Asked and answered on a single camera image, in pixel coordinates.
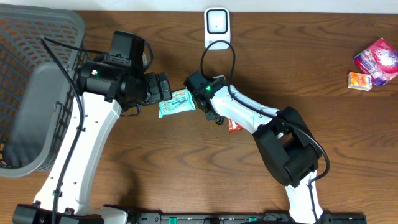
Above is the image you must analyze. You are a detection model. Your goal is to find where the mint green wipes pack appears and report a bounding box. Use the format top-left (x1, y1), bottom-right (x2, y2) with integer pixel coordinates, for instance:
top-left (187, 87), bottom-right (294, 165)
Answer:
top-left (159, 88), bottom-right (196, 118)

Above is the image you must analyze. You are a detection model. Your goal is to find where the red orange chocolate bar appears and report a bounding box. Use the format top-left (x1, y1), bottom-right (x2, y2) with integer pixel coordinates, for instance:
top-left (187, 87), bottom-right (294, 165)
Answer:
top-left (228, 118), bottom-right (244, 133)

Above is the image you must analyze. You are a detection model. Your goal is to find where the orange white tissue pack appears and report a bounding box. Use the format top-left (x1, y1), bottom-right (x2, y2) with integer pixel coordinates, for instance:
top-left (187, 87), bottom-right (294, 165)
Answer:
top-left (347, 72), bottom-right (372, 91)

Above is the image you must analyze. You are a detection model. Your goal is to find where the red purple pad pack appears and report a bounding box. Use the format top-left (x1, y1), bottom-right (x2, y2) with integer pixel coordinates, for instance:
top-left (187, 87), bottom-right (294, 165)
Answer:
top-left (353, 38), bottom-right (397, 86)

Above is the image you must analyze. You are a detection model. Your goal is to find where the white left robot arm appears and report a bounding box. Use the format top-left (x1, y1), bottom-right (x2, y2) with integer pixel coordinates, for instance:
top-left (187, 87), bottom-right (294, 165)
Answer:
top-left (12, 61), bottom-right (172, 224)

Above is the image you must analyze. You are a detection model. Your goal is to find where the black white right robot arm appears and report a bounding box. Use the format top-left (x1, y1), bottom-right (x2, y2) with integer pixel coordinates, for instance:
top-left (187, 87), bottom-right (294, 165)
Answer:
top-left (184, 77), bottom-right (326, 223)

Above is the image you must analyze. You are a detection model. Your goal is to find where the white barcode scanner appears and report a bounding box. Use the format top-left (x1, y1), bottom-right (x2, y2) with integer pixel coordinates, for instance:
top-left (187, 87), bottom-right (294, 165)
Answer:
top-left (204, 7), bottom-right (231, 48)

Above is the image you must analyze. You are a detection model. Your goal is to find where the dark grey plastic basket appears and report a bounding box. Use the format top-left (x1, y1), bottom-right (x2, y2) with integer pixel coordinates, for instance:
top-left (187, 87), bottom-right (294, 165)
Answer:
top-left (1, 4), bottom-right (89, 177)

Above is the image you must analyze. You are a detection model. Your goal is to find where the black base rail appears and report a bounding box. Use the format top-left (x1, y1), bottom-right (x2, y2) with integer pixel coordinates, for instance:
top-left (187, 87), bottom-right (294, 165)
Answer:
top-left (131, 213), bottom-right (368, 224)

